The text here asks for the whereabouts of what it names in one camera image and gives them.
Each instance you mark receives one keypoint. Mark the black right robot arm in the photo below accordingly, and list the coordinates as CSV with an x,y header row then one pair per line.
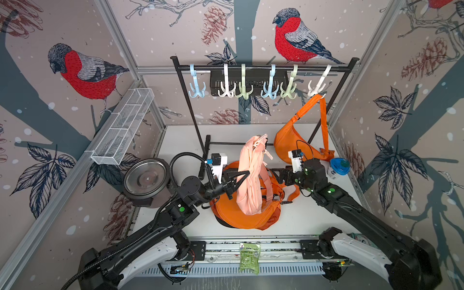
x,y
406,264

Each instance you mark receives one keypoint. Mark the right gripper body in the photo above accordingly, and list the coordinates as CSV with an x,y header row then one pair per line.
x,y
299,178

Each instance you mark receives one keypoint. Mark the light blue hook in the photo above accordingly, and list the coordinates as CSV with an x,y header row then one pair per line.
x,y
196,91
268,91

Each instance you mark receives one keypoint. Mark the orange crossbody bag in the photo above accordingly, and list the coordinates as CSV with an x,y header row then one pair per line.
x,y
275,188

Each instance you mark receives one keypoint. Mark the light blue hook left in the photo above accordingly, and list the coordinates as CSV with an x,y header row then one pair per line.
x,y
196,91

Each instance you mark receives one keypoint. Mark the white hook left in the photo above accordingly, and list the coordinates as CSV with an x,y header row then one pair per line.
x,y
225,90

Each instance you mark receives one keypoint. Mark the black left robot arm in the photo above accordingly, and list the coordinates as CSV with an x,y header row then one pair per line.
x,y
104,270

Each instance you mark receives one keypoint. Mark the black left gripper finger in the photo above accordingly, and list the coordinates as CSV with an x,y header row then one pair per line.
x,y
232,186
234,174

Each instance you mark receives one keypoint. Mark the white hook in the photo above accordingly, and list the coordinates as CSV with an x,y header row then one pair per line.
x,y
225,90
320,85

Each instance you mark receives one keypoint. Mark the pink waist bag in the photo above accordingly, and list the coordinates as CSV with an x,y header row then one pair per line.
x,y
252,155

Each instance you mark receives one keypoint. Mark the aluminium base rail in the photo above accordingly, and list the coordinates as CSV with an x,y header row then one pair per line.
x,y
215,257

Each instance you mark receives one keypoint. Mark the light green hook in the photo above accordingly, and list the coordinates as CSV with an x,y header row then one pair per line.
x,y
289,92
243,93

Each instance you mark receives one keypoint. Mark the light green hook right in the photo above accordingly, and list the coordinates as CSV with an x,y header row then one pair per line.
x,y
289,92

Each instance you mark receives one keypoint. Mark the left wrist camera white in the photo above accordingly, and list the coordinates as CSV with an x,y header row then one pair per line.
x,y
217,162

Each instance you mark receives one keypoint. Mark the light green hook left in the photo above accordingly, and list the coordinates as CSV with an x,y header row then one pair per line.
x,y
243,93

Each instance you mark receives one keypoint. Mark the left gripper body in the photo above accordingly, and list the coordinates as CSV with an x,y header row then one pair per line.
x,y
215,191

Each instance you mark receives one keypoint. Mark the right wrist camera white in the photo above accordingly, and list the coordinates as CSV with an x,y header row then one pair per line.
x,y
296,160

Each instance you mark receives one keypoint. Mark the white hook right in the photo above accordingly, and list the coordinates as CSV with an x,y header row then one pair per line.
x,y
320,85

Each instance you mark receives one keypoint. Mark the blue lid white bottle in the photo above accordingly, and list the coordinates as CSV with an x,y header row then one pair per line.
x,y
338,167

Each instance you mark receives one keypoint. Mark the green snack packet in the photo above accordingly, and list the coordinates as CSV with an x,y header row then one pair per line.
x,y
249,258

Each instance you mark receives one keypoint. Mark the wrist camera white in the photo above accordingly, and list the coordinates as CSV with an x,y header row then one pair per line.
x,y
296,160
217,162

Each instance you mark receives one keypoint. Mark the light blue hook right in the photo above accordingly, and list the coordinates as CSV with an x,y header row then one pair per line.
x,y
268,91

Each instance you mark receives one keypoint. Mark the dark orange bag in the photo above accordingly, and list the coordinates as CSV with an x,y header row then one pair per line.
x,y
228,212

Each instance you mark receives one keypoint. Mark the white wire mesh basket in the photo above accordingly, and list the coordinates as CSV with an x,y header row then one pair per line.
x,y
115,143

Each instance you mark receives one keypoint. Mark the orange sling bag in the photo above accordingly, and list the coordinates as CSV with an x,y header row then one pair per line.
x,y
288,139

